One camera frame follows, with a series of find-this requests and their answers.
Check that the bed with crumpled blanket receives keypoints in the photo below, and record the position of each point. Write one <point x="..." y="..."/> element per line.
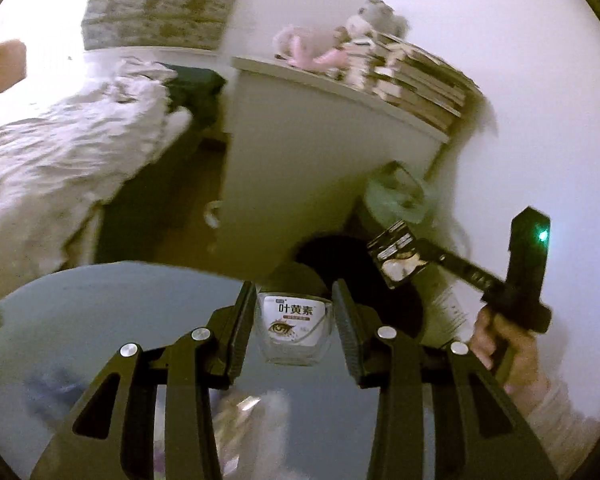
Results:
<point x="62" y="166"/>

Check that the person's right hand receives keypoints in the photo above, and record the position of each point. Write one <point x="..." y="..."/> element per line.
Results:
<point x="512" y="355"/>

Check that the person's right forearm sleeve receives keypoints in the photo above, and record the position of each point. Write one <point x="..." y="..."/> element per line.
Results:
<point x="567" y="435"/>

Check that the white cabinet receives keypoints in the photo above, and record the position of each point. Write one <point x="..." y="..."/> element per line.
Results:
<point x="300" y="147"/>

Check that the grey plush toy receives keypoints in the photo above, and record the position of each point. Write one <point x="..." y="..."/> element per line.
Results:
<point x="376" y="16"/>

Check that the white pillow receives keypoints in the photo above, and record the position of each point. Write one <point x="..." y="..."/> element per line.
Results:
<point x="177" y="123"/>

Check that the stack of books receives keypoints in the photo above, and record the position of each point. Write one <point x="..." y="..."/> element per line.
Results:
<point x="410" y="78"/>

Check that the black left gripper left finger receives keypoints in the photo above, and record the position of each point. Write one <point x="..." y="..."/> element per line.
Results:
<point x="109" y="433"/>

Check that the patterned grey curtain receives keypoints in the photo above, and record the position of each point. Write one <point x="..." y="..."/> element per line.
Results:
<point x="195" y="24"/>

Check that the black snack packet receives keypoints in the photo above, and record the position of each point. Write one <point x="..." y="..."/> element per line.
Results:
<point x="395" y="254"/>

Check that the clear eye-supplement packet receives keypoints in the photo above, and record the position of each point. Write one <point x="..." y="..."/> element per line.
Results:
<point x="293" y="330"/>

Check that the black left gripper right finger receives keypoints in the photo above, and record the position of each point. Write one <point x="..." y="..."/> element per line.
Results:
<point x="440" y="413"/>

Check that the white power strip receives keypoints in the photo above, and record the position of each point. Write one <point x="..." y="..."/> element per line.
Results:
<point x="450" y="308"/>

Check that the pink plush toy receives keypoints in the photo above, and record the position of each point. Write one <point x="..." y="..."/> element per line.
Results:
<point x="312" y="50"/>

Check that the black round trash bin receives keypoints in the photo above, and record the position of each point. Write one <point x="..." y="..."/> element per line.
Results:
<point x="321" y="260"/>

